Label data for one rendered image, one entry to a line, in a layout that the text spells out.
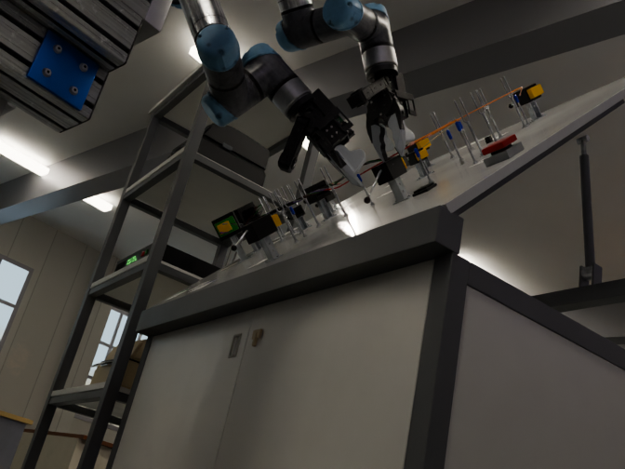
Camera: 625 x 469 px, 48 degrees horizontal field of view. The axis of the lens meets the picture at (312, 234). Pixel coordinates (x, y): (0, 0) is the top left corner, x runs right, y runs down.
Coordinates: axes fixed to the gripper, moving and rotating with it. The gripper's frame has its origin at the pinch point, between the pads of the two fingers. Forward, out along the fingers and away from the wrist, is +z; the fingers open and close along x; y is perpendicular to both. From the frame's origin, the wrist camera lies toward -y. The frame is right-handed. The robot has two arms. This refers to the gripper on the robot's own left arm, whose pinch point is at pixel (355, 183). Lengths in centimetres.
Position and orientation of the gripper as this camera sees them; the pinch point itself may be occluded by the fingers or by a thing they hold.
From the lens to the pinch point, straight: 141.4
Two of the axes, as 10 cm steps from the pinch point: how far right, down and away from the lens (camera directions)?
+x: 1.0, 1.4, 9.9
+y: 7.6, -6.5, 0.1
